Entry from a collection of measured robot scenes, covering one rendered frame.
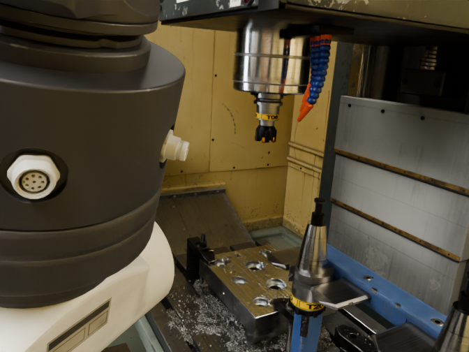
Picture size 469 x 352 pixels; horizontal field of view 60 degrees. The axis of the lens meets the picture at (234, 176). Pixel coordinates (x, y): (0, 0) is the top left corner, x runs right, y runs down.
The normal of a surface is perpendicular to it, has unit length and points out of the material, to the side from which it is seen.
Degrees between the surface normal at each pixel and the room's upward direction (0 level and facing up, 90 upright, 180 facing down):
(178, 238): 24
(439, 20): 112
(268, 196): 90
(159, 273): 84
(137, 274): 106
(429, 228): 88
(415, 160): 88
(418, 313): 0
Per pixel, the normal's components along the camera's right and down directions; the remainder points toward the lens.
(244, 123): 0.48, 0.27
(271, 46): -0.07, 0.27
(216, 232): 0.25, -0.77
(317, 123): -0.88, 0.08
